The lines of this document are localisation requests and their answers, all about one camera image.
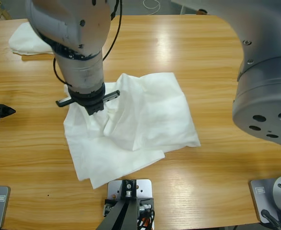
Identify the white t-shirt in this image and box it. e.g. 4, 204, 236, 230
63, 72, 202, 190

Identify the folded white cloth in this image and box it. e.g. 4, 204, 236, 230
8, 22, 55, 56

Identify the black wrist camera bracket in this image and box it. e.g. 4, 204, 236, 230
86, 102, 105, 116

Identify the white camera stand mount block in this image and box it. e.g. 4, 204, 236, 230
106, 179, 155, 230

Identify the white cable loop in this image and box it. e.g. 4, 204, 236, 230
142, 0, 161, 12

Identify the orange cable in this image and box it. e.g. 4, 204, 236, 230
140, 216, 155, 230

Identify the black camera stand cable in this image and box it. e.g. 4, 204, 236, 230
136, 209, 155, 230

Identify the black base cable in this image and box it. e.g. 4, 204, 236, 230
260, 209, 281, 230

